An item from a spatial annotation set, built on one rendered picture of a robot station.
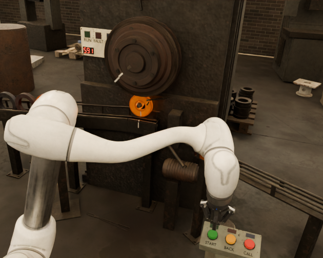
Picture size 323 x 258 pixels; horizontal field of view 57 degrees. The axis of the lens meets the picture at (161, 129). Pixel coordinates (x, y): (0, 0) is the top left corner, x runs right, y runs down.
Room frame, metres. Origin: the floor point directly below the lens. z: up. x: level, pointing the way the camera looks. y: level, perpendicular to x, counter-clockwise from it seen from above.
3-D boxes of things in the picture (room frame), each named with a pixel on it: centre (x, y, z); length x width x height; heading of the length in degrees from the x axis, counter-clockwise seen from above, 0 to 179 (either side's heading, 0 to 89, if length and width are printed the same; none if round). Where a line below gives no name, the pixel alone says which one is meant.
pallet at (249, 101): (3.63, -0.59, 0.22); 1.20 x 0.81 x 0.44; 72
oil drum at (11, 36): (4.11, 2.19, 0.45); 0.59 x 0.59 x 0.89
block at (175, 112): (1.75, -0.09, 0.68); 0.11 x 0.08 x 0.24; 164
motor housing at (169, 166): (1.58, -0.14, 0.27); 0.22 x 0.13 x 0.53; 74
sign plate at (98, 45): (2.00, 0.44, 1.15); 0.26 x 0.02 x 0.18; 74
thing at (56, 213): (1.67, 0.69, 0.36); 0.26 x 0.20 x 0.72; 109
